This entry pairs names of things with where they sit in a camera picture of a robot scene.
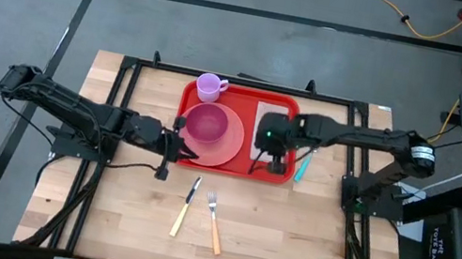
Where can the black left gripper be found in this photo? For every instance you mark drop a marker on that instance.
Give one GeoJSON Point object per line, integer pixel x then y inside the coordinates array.
{"type": "Point", "coordinates": [149, 132]}

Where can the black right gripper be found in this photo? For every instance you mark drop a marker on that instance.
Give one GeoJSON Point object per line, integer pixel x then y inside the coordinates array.
{"type": "Point", "coordinates": [276, 130]}

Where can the beige cloth napkin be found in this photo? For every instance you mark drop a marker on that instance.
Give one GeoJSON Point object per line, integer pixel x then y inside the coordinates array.
{"type": "Point", "coordinates": [270, 108]}

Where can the magenta plastic bowl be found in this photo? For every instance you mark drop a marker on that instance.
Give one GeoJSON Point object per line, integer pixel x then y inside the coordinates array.
{"type": "Point", "coordinates": [207, 123]}

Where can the pink round plate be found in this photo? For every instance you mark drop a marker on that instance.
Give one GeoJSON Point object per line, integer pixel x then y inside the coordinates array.
{"type": "Point", "coordinates": [233, 144]}

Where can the teal pen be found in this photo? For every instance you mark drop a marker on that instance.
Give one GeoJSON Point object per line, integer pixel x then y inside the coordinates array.
{"type": "Point", "coordinates": [302, 168]}

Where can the lilac plastic mug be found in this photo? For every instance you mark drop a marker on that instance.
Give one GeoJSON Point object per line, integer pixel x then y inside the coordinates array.
{"type": "Point", "coordinates": [208, 86]}

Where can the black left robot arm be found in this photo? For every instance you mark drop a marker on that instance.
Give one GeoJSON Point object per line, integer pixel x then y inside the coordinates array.
{"type": "Point", "coordinates": [64, 102]}

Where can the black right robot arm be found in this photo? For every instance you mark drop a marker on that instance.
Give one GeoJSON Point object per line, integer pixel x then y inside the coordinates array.
{"type": "Point", "coordinates": [363, 136]}

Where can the red plastic tray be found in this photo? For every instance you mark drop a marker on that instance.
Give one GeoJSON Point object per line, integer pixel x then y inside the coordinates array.
{"type": "Point", "coordinates": [243, 98]}

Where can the black tote bag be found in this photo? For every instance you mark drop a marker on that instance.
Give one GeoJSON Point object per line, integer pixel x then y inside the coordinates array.
{"type": "Point", "coordinates": [439, 247]}

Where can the black aluminium table frame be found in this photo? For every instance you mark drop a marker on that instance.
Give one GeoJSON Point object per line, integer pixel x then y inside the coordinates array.
{"type": "Point", "coordinates": [165, 67]}

